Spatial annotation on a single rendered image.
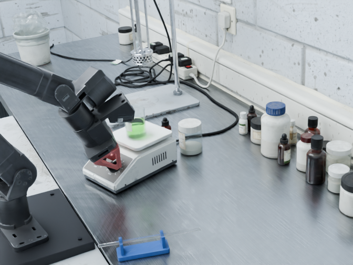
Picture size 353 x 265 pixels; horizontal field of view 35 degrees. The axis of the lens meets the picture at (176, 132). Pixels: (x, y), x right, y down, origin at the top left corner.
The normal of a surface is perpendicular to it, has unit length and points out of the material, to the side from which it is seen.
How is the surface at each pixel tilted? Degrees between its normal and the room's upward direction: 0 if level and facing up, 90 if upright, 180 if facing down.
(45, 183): 0
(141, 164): 90
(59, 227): 2
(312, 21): 90
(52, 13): 90
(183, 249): 0
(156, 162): 90
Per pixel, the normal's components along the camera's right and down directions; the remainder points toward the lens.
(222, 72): -0.89, 0.25
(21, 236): -0.05, -0.91
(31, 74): 0.50, 0.19
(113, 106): -0.42, -0.61
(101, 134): 0.35, 0.57
